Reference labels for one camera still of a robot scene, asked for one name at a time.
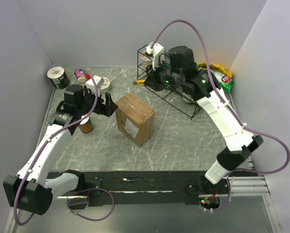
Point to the yogurt cup in rack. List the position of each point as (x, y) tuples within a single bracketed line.
[(145, 59)]

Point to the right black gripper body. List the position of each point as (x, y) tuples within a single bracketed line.
[(163, 75)]

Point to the black paper cup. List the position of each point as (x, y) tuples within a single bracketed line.
[(58, 77)]

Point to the purple yogurt cup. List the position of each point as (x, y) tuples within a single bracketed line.
[(81, 75)]

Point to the black wire rack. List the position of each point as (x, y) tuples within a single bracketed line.
[(181, 102)]

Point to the brown tin can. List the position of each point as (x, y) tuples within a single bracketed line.
[(86, 125)]

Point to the brown cardboard express box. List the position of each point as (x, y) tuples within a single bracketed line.
[(135, 119)]

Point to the white bowl in rack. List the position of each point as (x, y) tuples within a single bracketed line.
[(188, 99)]

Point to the white yogurt cup on table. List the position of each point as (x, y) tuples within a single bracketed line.
[(105, 86)]

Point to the green chips bag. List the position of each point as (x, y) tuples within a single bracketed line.
[(225, 81)]

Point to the circuit board with leds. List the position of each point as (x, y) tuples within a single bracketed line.
[(210, 202)]

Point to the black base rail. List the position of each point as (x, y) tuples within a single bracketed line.
[(144, 187)]

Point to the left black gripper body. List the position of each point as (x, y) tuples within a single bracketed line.
[(83, 107)]

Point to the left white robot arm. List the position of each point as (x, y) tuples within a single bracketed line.
[(29, 189)]

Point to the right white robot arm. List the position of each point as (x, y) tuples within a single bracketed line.
[(240, 143)]

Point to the yellow snack bag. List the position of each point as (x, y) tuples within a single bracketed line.
[(216, 67)]

